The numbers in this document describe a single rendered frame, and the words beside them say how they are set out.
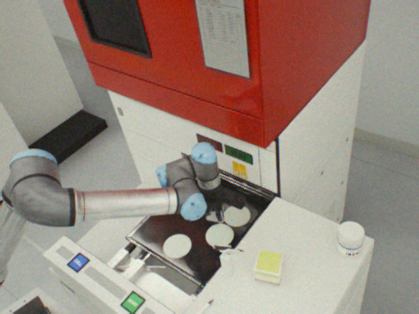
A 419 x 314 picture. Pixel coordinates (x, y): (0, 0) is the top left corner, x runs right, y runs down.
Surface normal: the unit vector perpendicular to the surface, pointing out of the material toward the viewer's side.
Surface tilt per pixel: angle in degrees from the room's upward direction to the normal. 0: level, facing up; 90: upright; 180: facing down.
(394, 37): 90
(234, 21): 90
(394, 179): 0
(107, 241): 0
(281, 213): 0
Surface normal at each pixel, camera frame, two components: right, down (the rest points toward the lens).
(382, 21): -0.60, 0.61
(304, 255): -0.14, -0.72
